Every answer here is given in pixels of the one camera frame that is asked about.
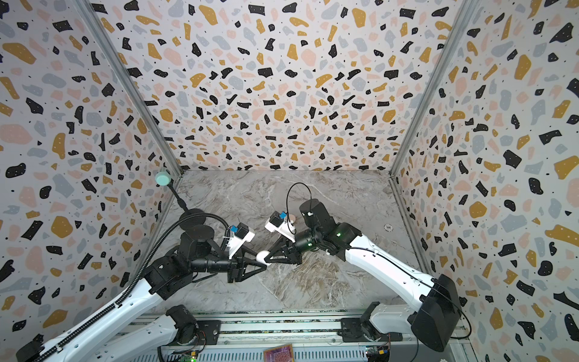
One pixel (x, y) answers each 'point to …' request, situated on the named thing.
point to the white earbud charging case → (261, 256)
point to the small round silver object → (388, 227)
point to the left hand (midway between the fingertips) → (265, 262)
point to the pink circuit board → (283, 353)
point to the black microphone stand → (190, 217)
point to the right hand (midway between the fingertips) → (267, 256)
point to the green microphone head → (163, 178)
